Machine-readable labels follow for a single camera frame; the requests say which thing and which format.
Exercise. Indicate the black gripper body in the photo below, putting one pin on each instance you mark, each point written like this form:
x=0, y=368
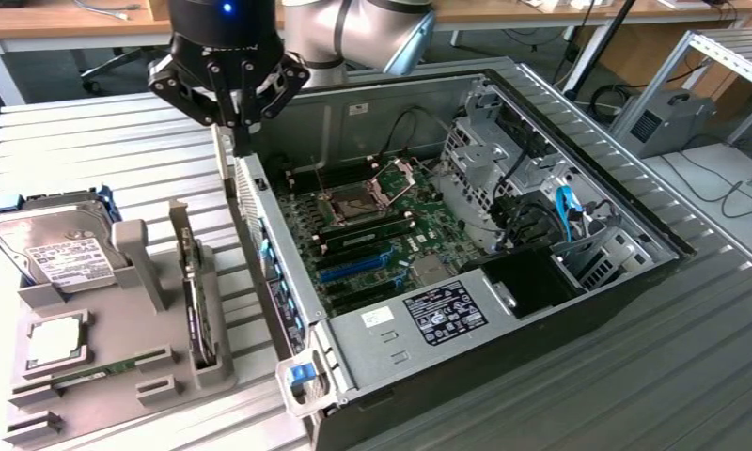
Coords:
x=226, y=42

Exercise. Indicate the graphics card with metal bracket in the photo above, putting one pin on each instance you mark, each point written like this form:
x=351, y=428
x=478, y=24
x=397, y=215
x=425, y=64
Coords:
x=195, y=300

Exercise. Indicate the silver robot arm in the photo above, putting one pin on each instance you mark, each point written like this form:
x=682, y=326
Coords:
x=326, y=28

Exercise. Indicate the office chair base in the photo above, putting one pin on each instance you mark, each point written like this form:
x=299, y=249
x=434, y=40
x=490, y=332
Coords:
x=119, y=62

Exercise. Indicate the brown box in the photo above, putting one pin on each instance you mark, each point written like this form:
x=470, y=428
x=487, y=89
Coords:
x=158, y=9

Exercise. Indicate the wooden desk with white legs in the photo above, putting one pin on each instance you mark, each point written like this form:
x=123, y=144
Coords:
x=68, y=26

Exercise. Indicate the metal socket cover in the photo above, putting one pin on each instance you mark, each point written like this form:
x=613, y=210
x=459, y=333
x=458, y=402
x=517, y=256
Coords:
x=403, y=165

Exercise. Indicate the CPU socket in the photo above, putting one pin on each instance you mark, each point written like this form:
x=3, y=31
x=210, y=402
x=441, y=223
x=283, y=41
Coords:
x=354, y=206

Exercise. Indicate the silver disk bay cage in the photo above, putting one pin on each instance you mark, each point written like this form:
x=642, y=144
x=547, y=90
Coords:
x=477, y=155

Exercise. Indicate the dark RAM stick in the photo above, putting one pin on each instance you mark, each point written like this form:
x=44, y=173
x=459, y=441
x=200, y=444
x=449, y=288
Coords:
x=363, y=240

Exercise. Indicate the silver hard disk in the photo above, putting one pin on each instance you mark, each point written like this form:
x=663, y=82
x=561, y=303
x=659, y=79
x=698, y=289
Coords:
x=56, y=239

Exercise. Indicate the green motherboard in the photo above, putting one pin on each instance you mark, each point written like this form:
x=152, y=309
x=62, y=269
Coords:
x=435, y=221

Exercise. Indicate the long black expansion slot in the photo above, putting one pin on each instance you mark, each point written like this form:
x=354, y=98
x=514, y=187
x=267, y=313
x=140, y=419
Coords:
x=370, y=300
x=358, y=256
x=360, y=287

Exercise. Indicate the wooden desk with side panel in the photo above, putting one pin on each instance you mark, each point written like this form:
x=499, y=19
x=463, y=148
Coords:
x=507, y=13

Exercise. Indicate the blue expansion slot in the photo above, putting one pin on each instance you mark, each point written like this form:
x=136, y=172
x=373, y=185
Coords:
x=351, y=269

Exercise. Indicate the silver chipset heatsink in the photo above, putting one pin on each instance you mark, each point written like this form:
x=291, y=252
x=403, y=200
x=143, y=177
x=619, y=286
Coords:
x=431, y=271

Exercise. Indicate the white device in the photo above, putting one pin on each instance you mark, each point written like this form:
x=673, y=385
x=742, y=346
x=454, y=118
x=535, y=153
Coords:
x=565, y=4

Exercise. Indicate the black slanted pole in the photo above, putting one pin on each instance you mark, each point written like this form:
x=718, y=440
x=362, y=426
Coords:
x=607, y=40

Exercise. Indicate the grey parts rack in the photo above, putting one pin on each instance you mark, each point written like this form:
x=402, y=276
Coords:
x=119, y=347

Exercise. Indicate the silver CPU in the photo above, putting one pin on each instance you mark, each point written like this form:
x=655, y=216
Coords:
x=54, y=343

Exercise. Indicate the silver power supply unit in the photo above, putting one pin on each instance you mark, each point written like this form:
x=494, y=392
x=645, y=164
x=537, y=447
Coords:
x=377, y=352

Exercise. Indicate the blue case latch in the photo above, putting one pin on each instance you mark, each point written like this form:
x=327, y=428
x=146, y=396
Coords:
x=300, y=375

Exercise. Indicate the grey control box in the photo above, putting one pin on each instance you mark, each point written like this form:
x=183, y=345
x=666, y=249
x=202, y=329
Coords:
x=671, y=124

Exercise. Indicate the green RAM stick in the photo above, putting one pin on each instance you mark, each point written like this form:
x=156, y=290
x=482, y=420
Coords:
x=82, y=378

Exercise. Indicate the open black PC case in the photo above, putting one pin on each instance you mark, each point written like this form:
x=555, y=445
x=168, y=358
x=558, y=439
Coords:
x=539, y=366

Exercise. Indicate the silver disk bay bracket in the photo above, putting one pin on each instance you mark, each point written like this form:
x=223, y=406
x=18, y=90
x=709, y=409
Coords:
x=602, y=263

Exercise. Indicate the aluminium frame with slats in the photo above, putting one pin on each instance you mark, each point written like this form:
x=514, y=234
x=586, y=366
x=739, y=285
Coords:
x=734, y=51

